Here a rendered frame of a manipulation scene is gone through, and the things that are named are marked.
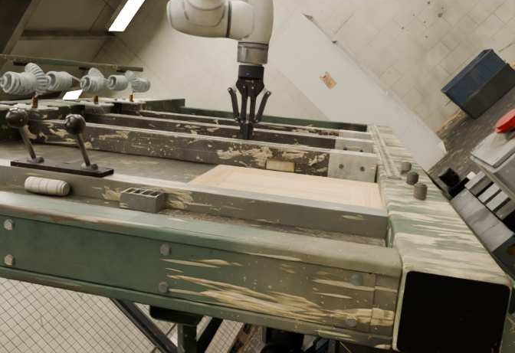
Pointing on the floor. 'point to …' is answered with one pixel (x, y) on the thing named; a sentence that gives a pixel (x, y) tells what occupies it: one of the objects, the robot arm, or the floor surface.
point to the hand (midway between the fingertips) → (246, 135)
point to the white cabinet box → (348, 87)
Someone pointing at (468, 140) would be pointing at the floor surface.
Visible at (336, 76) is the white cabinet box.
